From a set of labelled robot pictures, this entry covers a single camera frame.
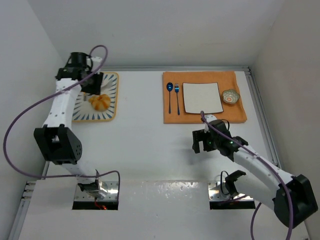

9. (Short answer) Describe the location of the round golden bread roll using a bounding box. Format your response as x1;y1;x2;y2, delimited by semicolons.
88;94;111;112

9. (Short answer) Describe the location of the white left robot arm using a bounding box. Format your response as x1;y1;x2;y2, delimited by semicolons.
33;52;108;200

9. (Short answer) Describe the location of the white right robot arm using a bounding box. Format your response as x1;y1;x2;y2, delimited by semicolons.
192;119;318;228

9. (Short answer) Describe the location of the blue patterned yellow-rimmed tray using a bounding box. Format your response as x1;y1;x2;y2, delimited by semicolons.
72;71;120;122

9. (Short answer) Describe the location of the white square plate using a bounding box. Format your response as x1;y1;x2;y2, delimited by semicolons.
182;82;224;114

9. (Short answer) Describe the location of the small flower-shaped bowl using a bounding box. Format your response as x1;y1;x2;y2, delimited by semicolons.
222;89;240;105

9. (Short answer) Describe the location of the orange cloth placemat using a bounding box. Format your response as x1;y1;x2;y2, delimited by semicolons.
162;71;247;124

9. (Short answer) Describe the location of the blue fork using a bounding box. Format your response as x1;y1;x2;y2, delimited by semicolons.
174;83;180;116

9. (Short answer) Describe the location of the blue spoon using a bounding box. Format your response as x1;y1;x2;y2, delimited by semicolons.
166;82;173;114

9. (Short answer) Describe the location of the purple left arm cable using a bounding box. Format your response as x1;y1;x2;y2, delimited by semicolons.
2;44;121;201

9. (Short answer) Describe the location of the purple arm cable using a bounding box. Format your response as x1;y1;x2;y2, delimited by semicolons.
199;110;296;240
2;44;121;201

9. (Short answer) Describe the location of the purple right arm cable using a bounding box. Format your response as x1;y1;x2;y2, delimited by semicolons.
199;110;296;240

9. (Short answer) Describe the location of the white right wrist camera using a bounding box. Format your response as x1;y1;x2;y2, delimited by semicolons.
204;114;217;133

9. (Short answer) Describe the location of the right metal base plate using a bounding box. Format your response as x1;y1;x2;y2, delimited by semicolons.
207;180;253;202

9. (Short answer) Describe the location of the metal base plate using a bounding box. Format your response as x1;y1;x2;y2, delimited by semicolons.
74;180;119;202
207;180;253;202

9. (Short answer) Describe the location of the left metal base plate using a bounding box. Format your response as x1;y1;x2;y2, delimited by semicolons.
74;180;119;202

